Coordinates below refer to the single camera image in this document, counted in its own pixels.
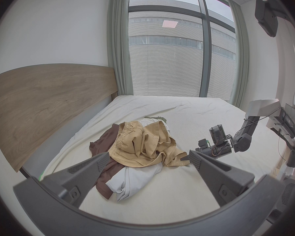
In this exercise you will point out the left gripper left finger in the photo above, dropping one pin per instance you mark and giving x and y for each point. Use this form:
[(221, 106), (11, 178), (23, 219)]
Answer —
[(83, 176)]

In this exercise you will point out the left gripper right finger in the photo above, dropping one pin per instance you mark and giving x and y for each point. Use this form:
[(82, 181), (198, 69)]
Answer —
[(216, 176)]

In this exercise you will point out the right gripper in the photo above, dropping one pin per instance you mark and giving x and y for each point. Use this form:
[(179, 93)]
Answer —
[(221, 150)]

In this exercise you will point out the tan shorts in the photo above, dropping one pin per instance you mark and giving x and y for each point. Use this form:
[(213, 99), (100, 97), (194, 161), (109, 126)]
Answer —
[(137, 144)]

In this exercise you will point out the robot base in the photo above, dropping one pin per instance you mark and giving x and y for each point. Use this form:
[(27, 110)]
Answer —
[(288, 124)]

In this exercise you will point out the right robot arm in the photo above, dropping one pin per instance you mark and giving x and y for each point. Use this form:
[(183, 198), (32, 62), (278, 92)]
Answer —
[(247, 131)]

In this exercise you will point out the bed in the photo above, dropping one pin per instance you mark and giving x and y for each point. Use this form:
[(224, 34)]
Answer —
[(199, 122)]

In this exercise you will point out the brown garment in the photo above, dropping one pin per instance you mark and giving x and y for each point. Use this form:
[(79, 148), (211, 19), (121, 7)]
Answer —
[(100, 144)]

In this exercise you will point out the green garment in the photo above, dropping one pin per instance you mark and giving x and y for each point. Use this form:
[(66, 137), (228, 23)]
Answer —
[(162, 119)]

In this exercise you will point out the pale blue garment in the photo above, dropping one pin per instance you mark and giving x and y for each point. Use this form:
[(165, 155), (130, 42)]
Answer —
[(132, 181)]

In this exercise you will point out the window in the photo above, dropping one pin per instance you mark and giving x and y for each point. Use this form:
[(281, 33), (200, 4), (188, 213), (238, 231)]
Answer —
[(167, 65)]

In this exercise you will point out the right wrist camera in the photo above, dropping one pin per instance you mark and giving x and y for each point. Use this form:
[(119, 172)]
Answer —
[(203, 143)]

